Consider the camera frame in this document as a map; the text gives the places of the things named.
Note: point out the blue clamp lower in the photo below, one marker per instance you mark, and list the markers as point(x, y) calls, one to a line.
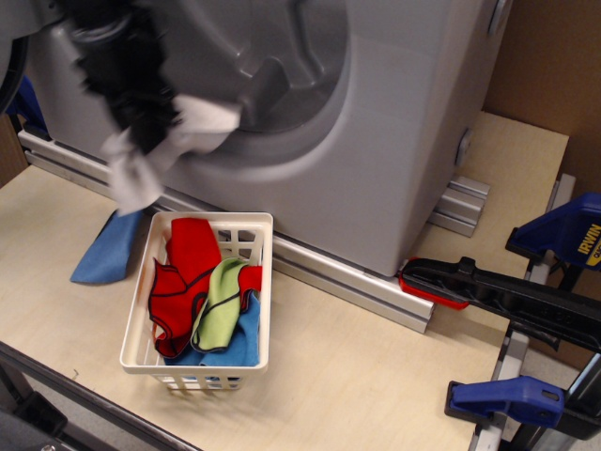
point(525, 399)

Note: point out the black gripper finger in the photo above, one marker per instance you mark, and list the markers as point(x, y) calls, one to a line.
point(150, 127)
point(125, 111)

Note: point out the blue cloth in basket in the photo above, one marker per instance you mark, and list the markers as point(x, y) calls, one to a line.
point(243, 349)

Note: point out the short aluminium extrusion block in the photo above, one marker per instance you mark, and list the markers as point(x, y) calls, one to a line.
point(460, 207)

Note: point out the grey toy washing machine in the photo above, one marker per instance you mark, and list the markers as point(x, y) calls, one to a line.
point(355, 114)

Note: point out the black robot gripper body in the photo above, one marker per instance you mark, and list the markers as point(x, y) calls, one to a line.
point(124, 61)

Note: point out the blue cloth on table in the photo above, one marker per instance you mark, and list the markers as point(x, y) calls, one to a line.
point(106, 259)

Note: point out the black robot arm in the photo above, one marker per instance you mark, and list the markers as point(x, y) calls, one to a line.
point(98, 14)

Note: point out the green cloth with black trim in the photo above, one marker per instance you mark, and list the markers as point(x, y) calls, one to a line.
point(214, 326)

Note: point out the washing machine door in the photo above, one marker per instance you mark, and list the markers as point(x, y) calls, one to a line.
point(20, 20)

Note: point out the brown cardboard panel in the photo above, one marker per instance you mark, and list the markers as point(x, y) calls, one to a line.
point(547, 74)

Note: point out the white plastic laundry basket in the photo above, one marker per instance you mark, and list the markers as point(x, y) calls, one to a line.
point(246, 235)

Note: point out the grey cloth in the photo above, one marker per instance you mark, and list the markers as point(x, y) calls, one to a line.
point(136, 179)

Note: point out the blue Irwin clamp upper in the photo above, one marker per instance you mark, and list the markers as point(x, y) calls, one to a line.
point(571, 232)

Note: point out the red cloth with black trim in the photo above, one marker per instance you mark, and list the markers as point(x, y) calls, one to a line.
point(180, 287)

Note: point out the black metal table frame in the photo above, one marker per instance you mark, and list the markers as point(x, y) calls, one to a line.
point(43, 410)

